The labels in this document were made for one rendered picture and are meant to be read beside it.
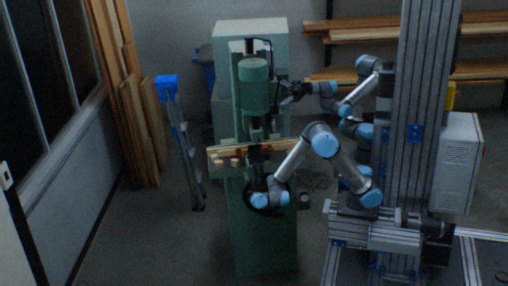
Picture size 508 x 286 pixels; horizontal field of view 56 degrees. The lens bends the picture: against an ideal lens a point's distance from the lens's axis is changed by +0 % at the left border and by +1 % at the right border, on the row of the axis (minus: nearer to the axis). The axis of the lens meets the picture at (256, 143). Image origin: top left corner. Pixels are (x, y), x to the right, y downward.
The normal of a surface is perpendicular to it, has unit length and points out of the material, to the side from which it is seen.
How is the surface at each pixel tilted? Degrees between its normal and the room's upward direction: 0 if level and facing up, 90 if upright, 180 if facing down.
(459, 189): 90
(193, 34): 90
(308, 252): 0
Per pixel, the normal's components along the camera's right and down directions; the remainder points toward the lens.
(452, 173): -0.27, 0.48
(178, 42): -0.01, 0.49
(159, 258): -0.04, -0.87
